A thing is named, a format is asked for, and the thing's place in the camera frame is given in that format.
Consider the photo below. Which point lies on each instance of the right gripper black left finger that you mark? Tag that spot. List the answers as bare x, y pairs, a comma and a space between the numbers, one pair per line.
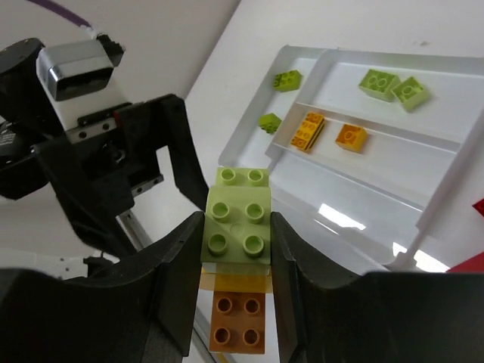
140, 309

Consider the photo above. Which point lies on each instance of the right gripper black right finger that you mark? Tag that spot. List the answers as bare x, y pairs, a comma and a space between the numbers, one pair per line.
326, 313

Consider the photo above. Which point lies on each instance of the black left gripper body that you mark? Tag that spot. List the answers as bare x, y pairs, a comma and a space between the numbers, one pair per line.
30, 119

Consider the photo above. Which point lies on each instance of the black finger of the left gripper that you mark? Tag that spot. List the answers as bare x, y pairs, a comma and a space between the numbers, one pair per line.
88, 213
151, 125

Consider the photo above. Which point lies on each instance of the yellow lego brick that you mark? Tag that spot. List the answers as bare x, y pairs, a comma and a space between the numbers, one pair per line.
239, 278

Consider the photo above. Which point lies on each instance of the brown 2x2 lego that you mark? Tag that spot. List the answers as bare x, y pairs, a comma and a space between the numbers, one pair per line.
238, 323

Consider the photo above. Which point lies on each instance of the pale green sloped lego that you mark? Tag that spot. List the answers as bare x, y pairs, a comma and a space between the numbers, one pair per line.
242, 177

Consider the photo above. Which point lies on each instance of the pale green 2x2 lego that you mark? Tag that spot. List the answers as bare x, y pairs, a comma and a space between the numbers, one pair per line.
237, 228

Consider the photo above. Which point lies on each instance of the dark green small lego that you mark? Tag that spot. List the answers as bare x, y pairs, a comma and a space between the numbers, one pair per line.
287, 81

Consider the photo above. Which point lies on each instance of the yellow striped lego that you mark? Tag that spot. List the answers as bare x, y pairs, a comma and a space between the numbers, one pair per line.
308, 132

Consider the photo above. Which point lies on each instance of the orange face lego brick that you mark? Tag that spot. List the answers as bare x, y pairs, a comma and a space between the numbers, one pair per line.
351, 138

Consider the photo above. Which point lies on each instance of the pale green lego end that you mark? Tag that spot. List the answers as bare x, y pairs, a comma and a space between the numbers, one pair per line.
378, 84

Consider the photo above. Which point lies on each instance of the lime green curved lego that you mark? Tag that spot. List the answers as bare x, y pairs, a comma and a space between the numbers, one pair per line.
269, 123

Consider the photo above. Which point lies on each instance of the red curved lego brick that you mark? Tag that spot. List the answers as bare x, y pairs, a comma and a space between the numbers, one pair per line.
479, 206

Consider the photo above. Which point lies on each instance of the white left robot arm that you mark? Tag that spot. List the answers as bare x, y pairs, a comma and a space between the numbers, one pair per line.
56, 261

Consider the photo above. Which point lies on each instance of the white compartment sorting tray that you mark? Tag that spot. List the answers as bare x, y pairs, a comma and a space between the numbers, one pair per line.
372, 156

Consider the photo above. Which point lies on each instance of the aluminium front rail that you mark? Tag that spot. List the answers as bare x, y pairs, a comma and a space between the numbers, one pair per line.
133, 229

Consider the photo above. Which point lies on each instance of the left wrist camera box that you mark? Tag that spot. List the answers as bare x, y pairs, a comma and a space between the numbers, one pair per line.
78, 78

